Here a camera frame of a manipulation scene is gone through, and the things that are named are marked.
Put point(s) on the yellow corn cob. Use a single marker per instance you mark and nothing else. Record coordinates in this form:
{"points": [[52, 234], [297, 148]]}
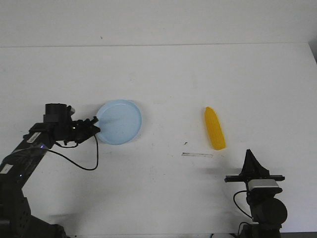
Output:
{"points": [[214, 129]]}

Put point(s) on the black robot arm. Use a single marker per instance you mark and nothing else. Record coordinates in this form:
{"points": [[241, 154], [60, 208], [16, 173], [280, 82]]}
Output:
{"points": [[16, 220], [266, 212]]}

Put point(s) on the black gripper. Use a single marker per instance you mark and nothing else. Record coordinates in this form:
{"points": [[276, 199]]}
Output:
{"points": [[258, 169], [59, 126]]}

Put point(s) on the clear tape strip horizontal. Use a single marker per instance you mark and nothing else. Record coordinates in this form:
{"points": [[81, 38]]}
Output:
{"points": [[197, 155]]}

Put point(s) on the light blue round plate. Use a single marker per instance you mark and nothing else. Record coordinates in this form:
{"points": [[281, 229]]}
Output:
{"points": [[119, 121]]}

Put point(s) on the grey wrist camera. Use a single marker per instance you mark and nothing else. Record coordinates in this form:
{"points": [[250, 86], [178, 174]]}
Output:
{"points": [[264, 185]]}

